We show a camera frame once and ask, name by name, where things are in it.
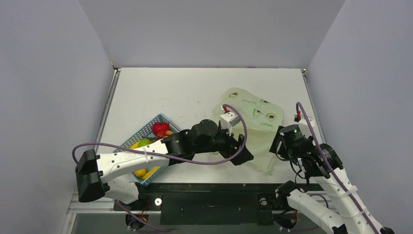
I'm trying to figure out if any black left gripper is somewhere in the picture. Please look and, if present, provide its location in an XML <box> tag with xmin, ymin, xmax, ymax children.
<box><xmin>194</xmin><ymin>122</ymin><xmax>253</xmax><ymax>165</ymax></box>

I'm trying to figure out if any light green plastic bag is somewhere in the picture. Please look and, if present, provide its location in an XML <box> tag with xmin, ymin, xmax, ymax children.
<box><xmin>211</xmin><ymin>87</ymin><xmax>284</xmax><ymax>174</ymax></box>

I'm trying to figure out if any green fake lime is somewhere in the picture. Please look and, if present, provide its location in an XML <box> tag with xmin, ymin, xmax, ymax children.
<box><xmin>137</xmin><ymin>138</ymin><xmax>153</xmax><ymax>148</ymax></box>

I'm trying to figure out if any red fake fruit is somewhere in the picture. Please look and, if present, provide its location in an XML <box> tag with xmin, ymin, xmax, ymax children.
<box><xmin>156</xmin><ymin>130</ymin><xmax>174</xmax><ymax>139</ymax></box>

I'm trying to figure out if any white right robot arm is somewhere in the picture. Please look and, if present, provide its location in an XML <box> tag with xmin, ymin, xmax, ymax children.
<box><xmin>269</xmin><ymin>124</ymin><xmax>394</xmax><ymax>234</ymax></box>

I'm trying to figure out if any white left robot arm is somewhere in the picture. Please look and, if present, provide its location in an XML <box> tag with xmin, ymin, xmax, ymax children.
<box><xmin>75</xmin><ymin>119</ymin><xmax>254</xmax><ymax>210</ymax></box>

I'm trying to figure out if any red fake tomato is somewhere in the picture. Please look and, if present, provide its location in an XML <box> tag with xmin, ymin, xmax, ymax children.
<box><xmin>151</xmin><ymin>122</ymin><xmax>170</xmax><ymax>138</ymax></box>

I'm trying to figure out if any orange fake mango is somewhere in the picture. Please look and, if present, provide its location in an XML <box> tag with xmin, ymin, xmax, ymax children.
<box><xmin>133</xmin><ymin>169</ymin><xmax>147</xmax><ymax>179</ymax></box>

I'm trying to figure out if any light blue perforated basket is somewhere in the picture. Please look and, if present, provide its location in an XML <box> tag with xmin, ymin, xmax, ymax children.
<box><xmin>121</xmin><ymin>113</ymin><xmax>182</xmax><ymax>186</ymax></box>

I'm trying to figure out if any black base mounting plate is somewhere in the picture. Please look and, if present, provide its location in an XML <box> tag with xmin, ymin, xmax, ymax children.
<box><xmin>126</xmin><ymin>183</ymin><xmax>293</xmax><ymax>226</ymax></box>

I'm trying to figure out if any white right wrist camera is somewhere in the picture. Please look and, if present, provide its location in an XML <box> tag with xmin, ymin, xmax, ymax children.
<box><xmin>294</xmin><ymin>111</ymin><xmax>317</xmax><ymax>138</ymax></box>

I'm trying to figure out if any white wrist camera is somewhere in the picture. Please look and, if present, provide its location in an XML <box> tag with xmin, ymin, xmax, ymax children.
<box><xmin>220</xmin><ymin>111</ymin><xmax>241</xmax><ymax>136</ymax></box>
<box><xmin>294</xmin><ymin>111</ymin><xmax>317</xmax><ymax>138</ymax></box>

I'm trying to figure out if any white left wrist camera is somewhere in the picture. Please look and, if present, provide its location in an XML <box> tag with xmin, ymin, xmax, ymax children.
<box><xmin>220</xmin><ymin>111</ymin><xmax>241</xmax><ymax>136</ymax></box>

